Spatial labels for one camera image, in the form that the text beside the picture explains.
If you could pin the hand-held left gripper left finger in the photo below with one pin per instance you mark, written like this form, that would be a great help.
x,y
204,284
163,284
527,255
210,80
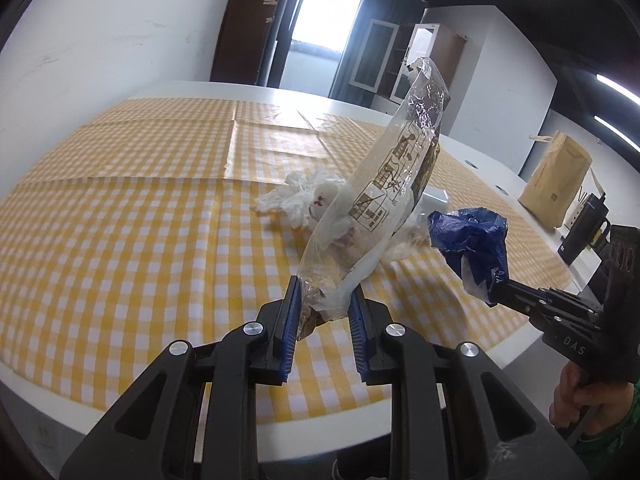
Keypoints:
x,y
290,340

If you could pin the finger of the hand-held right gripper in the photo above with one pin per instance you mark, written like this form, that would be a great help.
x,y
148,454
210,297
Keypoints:
x,y
525,307
545,295

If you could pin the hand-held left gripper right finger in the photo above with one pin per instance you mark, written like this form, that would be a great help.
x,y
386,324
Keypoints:
x,y
359,345

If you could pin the blue plastic bag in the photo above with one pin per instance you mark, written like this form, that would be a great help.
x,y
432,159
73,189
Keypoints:
x,y
475,240

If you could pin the translucent white plastic bag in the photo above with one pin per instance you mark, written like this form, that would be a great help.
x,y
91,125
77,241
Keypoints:
x,y
295,195

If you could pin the clear printed plastic wrapper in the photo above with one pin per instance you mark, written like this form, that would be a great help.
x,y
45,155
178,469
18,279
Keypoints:
x,y
390,160

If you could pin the person's right hand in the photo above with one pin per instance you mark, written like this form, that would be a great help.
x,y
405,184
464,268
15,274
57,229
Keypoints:
x,y
567,400

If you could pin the black bottle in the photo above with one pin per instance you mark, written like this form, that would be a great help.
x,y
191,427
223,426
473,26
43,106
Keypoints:
x,y
582,230

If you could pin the brown paper bag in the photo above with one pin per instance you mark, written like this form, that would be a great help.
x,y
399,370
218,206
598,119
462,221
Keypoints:
x,y
555,185

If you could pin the small white box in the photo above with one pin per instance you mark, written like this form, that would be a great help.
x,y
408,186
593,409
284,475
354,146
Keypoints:
x,y
436,200

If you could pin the ceiling light bar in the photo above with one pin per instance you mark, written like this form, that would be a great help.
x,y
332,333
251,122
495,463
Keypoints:
x,y
617,132
617,87

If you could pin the yellow checkered tablecloth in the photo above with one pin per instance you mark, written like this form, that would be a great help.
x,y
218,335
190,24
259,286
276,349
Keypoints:
x,y
125,260

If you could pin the brown cabinet with glass doors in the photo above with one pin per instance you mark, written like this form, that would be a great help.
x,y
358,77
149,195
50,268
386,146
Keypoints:
x,y
445,55

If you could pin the dark curtain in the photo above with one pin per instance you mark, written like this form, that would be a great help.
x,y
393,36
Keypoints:
x,y
360,35

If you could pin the brown wardrobe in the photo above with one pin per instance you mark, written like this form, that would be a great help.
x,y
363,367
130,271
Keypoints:
x,y
245,25

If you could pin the glass balcony door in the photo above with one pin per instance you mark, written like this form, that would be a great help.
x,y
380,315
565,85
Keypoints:
x,y
320,15

